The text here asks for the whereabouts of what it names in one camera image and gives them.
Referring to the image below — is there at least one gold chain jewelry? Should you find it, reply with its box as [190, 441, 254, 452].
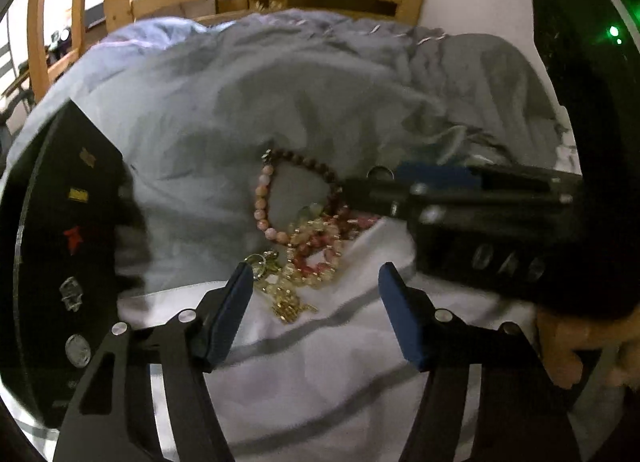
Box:
[246, 250, 318, 325]

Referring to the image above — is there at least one pile of beaded bracelets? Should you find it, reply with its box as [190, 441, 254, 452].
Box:
[284, 201, 381, 291]

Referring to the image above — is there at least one black jewelry box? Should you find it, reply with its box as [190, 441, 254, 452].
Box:
[1, 100, 125, 428]

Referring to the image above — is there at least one person's right hand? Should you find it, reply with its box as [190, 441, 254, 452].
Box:
[536, 307, 639, 390]

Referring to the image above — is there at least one grey striped duvet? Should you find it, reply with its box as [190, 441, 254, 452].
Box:
[8, 11, 564, 461]

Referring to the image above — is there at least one wooden ladder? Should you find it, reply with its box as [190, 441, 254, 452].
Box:
[27, 0, 87, 102]

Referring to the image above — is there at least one silver ring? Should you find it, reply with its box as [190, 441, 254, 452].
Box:
[243, 252, 269, 279]

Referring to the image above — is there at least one pink and brown bracelet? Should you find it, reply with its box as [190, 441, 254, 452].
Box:
[252, 148, 346, 246]

